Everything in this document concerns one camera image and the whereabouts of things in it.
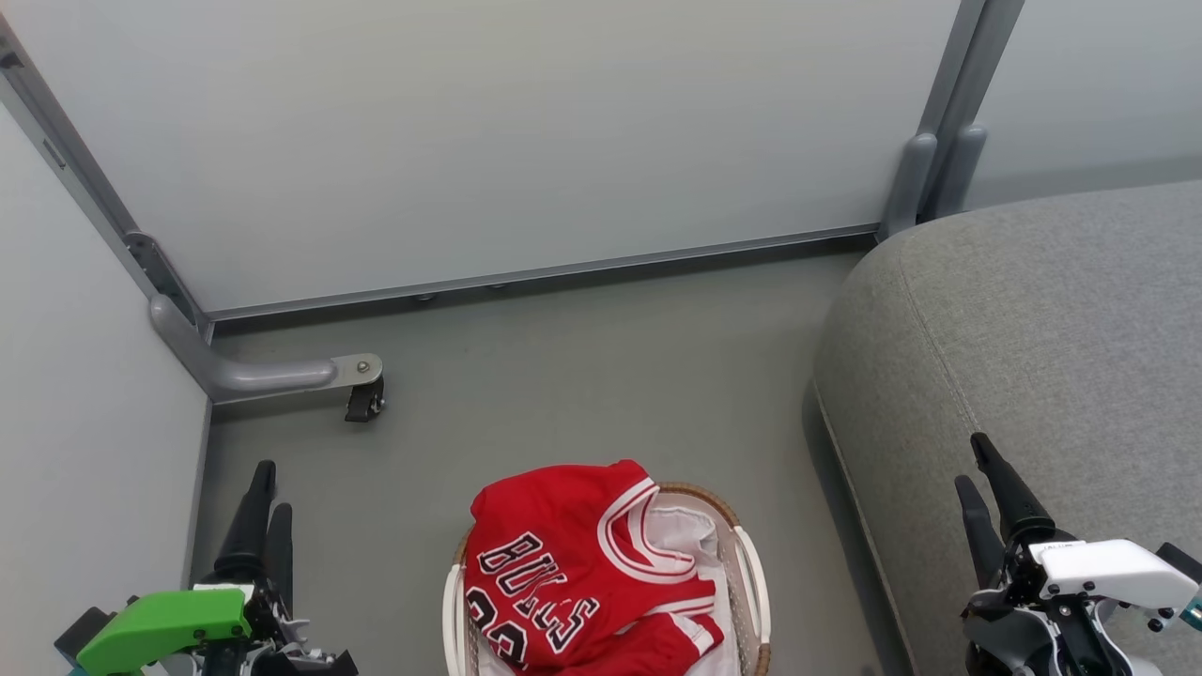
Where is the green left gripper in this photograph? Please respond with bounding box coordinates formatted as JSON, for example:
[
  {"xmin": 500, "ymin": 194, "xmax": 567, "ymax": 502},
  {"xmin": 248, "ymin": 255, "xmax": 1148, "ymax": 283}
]
[{"xmin": 54, "ymin": 460, "xmax": 359, "ymax": 676}]

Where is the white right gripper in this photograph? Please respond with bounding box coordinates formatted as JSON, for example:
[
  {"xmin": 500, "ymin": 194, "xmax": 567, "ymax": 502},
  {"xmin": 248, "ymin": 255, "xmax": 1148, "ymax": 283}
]
[{"xmin": 954, "ymin": 432, "xmax": 1202, "ymax": 676}]

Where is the red Bulls basketball jersey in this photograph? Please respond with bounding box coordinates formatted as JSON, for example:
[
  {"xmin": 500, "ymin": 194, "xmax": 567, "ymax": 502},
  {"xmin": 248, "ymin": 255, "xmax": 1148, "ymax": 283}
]
[{"xmin": 464, "ymin": 459, "xmax": 725, "ymax": 673}]

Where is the grey fabric sofa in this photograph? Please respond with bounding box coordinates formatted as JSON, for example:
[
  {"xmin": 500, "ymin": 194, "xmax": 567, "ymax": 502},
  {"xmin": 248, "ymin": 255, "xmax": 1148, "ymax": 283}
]
[{"xmin": 811, "ymin": 178, "xmax": 1202, "ymax": 676}]

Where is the grey partition support foot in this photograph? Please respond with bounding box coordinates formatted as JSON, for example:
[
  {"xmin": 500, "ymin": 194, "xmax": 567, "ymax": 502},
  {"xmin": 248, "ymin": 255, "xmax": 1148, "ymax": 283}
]
[{"xmin": 149, "ymin": 293, "xmax": 385, "ymax": 406}]

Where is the black caster wheel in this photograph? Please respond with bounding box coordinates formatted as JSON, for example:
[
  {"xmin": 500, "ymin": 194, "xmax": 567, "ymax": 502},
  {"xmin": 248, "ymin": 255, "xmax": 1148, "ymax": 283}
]
[{"xmin": 344, "ymin": 375, "xmax": 387, "ymax": 424}]

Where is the wicker laundry basket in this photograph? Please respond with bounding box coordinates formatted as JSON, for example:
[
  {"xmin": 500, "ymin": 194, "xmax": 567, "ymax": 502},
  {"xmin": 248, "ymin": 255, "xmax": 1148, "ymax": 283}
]
[{"xmin": 441, "ymin": 481, "xmax": 774, "ymax": 676}]

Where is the white basket liner cloth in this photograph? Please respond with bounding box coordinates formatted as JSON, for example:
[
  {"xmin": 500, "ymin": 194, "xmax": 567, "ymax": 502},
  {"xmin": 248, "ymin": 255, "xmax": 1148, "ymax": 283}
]
[{"xmin": 442, "ymin": 505, "xmax": 772, "ymax": 676}]

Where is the grey post bracket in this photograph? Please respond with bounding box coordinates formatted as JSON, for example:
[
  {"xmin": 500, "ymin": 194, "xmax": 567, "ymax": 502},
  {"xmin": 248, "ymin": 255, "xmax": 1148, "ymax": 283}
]
[
  {"xmin": 935, "ymin": 124, "xmax": 989, "ymax": 221},
  {"xmin": 881, "ymin": 132, "xmax": 939, "ymax": 238}
]

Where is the grey aluminium partition rail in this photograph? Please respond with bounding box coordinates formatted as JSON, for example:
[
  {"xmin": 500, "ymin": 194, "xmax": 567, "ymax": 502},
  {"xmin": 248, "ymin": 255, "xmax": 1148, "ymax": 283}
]
[{"xmin": 202, "ymin": 223, "xmax": 886, "ymax": 325}]

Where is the grey aluminium corner post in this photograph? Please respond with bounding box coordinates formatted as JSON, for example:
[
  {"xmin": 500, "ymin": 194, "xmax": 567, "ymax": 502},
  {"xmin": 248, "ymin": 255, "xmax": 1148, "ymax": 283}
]
[{"xmin": 0, "ymin": 13, "xmax": 213, "ymax": 341}]

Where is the grey aluminium partition post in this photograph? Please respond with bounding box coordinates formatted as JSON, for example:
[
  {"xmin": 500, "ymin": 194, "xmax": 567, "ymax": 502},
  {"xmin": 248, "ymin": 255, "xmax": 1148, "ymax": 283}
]
[{"xmin": 916, "ymin": 0, "xmax": 1026, "ymax": 224}]

